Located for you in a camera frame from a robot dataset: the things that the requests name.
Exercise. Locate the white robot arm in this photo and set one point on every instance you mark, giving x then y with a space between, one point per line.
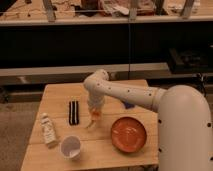
185 122

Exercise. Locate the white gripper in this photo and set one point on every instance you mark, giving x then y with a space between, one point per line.
95 102

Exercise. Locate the white tube bottle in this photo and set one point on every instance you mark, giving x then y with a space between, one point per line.
48 130

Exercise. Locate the white ceramic cup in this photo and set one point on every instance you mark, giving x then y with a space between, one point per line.
70 147

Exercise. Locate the black equipment on shelf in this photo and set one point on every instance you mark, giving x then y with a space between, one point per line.
190 61

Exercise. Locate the orange ceramic plate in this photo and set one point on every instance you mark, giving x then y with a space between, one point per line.
128 134

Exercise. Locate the blue sponge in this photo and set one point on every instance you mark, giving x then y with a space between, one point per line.
128 105

